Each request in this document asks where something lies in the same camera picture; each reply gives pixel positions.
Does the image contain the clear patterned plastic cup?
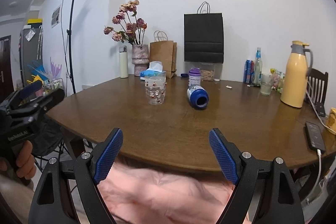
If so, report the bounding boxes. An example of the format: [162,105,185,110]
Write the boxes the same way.
[145,72,166,105]

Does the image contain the blue plastic jar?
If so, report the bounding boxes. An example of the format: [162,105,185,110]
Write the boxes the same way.
[187,85,209,109]

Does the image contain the person's left hand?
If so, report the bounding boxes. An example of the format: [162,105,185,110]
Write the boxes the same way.
[15,140,37,180]

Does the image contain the grey refrigerator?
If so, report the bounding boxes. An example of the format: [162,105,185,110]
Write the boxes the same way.
[19,25,43,86]

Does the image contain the black smartphone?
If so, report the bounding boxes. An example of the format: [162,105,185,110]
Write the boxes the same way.
[305,122,326,153]

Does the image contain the pink cloth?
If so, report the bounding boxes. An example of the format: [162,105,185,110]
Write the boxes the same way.
[98,157,234,223]

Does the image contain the cream thermos bottle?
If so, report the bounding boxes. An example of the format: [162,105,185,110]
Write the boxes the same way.
[119,46,129,79]

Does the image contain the yellow thermos jug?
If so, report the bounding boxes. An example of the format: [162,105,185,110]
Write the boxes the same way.
[280,40,313,109]

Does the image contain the pink ceramic vase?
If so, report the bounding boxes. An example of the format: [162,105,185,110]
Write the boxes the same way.
[131,45,149,77]

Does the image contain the dried pink roses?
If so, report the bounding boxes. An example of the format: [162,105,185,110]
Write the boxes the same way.
[103,0,147,46]

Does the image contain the clear drinking glass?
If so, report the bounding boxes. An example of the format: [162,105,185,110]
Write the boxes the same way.
[260,73,273,96]

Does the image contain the dark wooden chair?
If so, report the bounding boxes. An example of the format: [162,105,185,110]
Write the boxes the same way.
[306,68,329,117]

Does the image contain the blue soda can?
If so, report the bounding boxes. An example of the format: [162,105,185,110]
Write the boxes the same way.
[243,60,254,84]

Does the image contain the blue tissue box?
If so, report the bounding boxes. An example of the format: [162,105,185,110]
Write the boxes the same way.
[140,61,164,78]

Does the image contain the glass bottle blue label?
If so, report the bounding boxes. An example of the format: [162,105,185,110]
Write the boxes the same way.
[253,47,263,86]

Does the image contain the brown paper bag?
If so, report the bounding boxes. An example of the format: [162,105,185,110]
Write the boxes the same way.
[149,30,177,79]

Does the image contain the purple supplement bottle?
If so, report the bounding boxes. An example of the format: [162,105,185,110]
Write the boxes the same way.
[188,68,201,86]

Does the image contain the black paper bag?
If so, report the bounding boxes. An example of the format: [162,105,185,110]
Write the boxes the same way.
[184,1,224,64]

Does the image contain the white charging cable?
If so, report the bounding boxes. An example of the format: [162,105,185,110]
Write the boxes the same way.
[301,77,336,204]

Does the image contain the white wall poster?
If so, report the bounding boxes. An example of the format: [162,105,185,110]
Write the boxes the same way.
[51,6,62,28]

